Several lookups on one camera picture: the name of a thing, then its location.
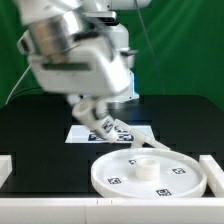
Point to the white right rail block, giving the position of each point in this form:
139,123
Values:
215,175

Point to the white sheet with markers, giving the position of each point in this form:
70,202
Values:
81,134

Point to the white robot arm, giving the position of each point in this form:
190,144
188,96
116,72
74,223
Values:
54,27

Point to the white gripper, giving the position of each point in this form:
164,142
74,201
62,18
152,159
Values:
93,67

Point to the white front rail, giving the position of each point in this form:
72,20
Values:
111,211

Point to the white round table top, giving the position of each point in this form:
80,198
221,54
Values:
148,173

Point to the white cross-shaped table base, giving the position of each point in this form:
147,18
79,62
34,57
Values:
139,138

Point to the white left rail block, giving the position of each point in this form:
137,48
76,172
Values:
5,168

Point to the white rail block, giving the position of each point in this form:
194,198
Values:
215,175
5,168

